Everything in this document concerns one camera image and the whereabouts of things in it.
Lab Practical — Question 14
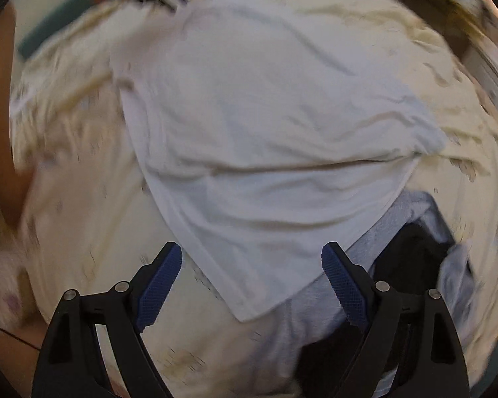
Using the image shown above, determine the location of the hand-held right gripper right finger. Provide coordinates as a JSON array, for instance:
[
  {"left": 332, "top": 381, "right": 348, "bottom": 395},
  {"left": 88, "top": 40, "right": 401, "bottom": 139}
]
[{"left": 321, "top": 241, "right": 469, "bottom": 398}]

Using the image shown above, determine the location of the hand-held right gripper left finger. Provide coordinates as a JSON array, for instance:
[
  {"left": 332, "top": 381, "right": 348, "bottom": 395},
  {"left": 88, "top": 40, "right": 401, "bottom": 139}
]
[{"left": 32, "top": 241, "right": 183, "bottom": 398}]

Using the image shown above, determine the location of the grey fleece garment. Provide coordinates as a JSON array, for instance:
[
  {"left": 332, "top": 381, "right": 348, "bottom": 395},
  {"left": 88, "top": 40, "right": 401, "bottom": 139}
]
[{"left": 249, "top": 191, "right": 480, "bottom": 398}]

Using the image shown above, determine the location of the black cloth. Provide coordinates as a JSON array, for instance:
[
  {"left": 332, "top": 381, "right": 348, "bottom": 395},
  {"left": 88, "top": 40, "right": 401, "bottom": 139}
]
[{"left": 299, "top": 224, "right": 455, "bottom": 386}]

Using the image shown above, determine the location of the white printed t-shirt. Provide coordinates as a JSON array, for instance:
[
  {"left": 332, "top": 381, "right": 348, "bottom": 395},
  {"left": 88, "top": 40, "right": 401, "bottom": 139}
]
[{"left": 110, "top": 0, "right": 448, "bottom": 323}]

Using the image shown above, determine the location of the yellow bear-print duvet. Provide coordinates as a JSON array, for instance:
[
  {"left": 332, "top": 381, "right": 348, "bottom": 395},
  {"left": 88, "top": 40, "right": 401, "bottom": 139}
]
[{"left": 8, "top": 0, "right": 498, "bottom": 398}]

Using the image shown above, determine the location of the person's leg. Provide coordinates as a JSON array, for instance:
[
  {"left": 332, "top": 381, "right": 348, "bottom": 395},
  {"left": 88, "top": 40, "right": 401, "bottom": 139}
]
[{"left": 0, "top": 8, "right": 34, "bottom": 233}]

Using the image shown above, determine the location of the teal padded bed frame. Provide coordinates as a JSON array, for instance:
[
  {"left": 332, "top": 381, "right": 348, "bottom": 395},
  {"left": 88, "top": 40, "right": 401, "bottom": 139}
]
[{"left": 17, "top": 0, "right": 92, "bottom": 59}]

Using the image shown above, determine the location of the black cable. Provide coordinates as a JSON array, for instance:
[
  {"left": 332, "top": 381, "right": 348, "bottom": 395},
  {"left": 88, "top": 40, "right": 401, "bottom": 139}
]
[{"left": 0, "top": 319, "right": 40, "bottom": 351}]

